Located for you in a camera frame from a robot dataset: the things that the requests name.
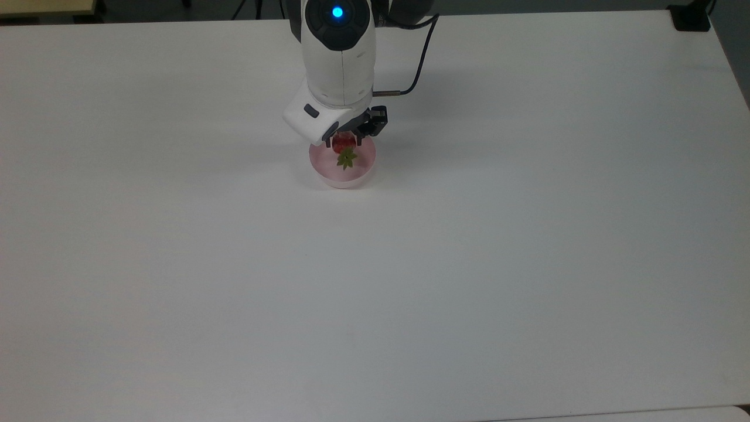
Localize red strawberry with green leaves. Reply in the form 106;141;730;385
332;131;359;171

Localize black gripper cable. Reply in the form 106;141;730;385
373;14;441;98

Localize black tripod legs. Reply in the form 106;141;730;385
231;0;286;22

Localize tan wooden board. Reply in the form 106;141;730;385
0;0;98;19

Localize black table clamp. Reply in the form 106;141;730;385
667;0;717;32

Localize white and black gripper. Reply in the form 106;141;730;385
282;79;389;149

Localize pink plastic bowl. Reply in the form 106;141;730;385
309;137;377;189

